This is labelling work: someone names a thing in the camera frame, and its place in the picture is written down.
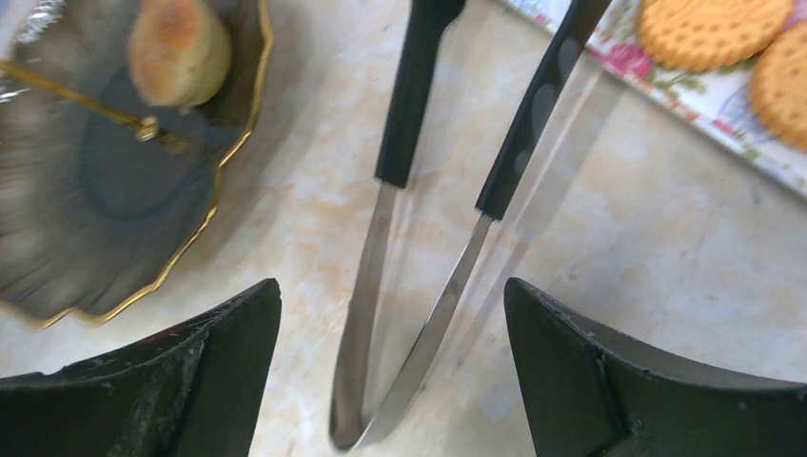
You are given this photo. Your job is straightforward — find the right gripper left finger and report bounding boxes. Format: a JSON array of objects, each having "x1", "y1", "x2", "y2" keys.
[{"x1": 1, "y1": 279, "x2": 282, "y2": 456}]

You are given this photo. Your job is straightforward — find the round orange bun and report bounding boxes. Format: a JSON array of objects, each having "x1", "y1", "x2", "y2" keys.
[{"x1": 128, "y1": 0, "x2": 232, "y2": 109}]

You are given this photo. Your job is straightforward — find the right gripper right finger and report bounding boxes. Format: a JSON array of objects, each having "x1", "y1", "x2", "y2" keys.
[{"x1": 503, "y1": 278, "x2": 806, "y2": 456}]

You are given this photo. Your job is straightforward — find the round biscuit left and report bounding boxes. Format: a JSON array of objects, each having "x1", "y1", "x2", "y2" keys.
[{"x1": 637, "y1": 0, "x2": 796, "y2": 71}]

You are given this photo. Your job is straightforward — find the round biscuit middle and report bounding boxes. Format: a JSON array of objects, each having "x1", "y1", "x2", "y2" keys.
[{"x1": 750, "y1": 22, "x2": 806, "y2": 151}]

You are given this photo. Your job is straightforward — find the black handled steel tongs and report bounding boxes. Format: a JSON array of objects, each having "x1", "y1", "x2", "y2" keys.
[{"x1": 328, "y1": 0, "x2": 613, "y2": 453}]

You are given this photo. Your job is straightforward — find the round biscuit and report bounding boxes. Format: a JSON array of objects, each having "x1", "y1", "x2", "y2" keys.
[
  {"x1": 750, "y1": 22, "x2": 806, "y2": 151},
  {"x1": 637, "y1": 0, "x2": 796, "y2": 71}
]

